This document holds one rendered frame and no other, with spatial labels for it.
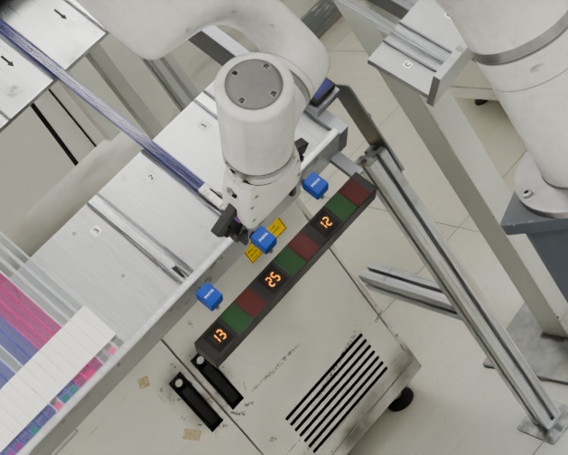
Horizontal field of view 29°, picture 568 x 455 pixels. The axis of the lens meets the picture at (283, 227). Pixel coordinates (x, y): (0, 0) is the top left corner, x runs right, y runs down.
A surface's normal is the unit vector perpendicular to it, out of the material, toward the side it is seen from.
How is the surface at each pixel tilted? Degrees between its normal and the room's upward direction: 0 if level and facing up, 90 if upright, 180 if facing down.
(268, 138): 128
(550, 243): 90
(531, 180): 0
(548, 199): 0
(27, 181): 90
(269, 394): 90
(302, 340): 93
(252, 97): 45
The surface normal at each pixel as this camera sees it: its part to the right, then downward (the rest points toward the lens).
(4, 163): 0.53, 0.15
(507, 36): -0.18, 0.68
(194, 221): -0.01, -0.40
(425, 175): -0.53, -0.71
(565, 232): -0.42, 0.70
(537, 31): 0.18, 0.46
